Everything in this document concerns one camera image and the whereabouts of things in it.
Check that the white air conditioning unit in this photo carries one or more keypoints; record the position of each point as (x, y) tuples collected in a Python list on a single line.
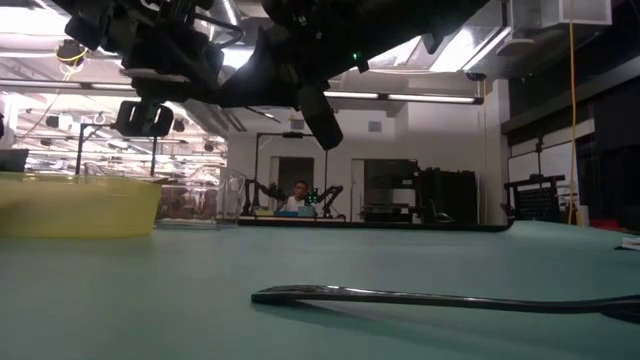
[(575, 12)]

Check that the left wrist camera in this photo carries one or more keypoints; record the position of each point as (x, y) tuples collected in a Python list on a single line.
[(145, 119)]

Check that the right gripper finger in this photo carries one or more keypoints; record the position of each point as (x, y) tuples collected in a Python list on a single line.
[(280, 80)]

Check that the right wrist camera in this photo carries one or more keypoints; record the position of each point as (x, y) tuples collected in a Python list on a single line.
[(320, 120)]

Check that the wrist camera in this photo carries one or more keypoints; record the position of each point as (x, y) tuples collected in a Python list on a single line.
[(320, 120), (145, 119)]

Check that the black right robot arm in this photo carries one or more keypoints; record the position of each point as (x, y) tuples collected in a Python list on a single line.
[(400, 25)]

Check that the neighbour station table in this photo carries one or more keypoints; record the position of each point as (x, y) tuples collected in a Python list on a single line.
[(280, 219)]

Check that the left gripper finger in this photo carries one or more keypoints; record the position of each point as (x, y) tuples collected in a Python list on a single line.
[(225, 97)]

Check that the dark shelf unit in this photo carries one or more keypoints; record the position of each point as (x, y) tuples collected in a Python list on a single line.
[(390, 175)]

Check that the green table mat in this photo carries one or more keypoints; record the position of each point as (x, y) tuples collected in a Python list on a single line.
[(150, 300)]

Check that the black spoon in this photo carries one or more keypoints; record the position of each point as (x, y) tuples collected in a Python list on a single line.
[(400, 299)]

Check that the yellow plastic bin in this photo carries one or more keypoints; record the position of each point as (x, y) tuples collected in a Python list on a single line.
[(75, 210)]

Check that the black perforated cart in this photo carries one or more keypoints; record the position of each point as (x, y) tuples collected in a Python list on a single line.
[(537, 202)]

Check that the black cabinet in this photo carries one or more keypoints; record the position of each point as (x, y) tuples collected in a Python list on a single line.
[(450, 197)]

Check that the dark monitor screen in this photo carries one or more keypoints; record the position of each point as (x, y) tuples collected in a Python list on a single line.
[(12, 162)]

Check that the long fluorescent light strip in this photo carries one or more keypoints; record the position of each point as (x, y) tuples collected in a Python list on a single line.
[(400, 96)]

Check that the black metal gantry frame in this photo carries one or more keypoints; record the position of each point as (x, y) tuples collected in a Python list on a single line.
[(292, 135), (80, 150)]

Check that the clear plastic bin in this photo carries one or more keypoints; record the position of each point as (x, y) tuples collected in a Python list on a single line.
[(200, 205)]

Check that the person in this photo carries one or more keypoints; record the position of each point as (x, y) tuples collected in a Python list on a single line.
[(299, 201)]

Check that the white wall board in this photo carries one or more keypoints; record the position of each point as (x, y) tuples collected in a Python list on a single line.
[(522, 167)]

